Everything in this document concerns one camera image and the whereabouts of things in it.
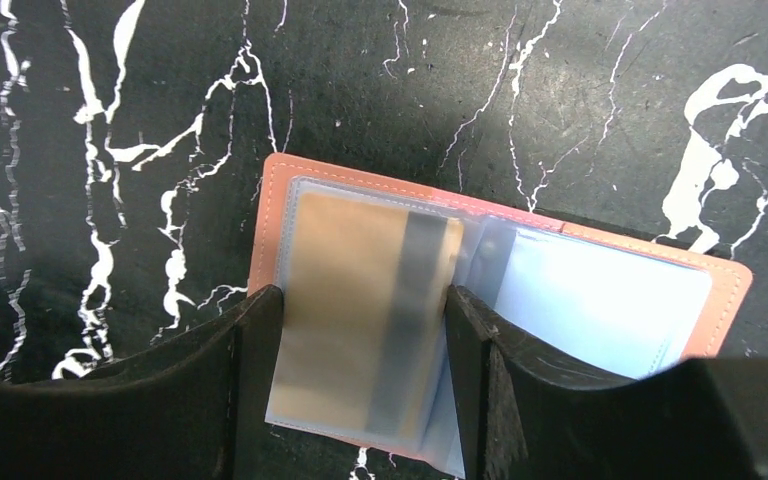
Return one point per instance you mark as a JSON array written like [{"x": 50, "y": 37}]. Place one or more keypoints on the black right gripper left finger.
[{"x": 190, "y": 407}]

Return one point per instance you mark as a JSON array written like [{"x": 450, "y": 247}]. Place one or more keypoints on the pink leather card holder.
[{"x": 624, "y": 305}]

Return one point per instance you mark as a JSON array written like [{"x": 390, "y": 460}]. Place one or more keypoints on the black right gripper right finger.
[{"x": 527, "y": 410}]

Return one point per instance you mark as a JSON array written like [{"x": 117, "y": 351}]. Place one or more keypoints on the tan card in holder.
[{"x": 364, "y": 286}]

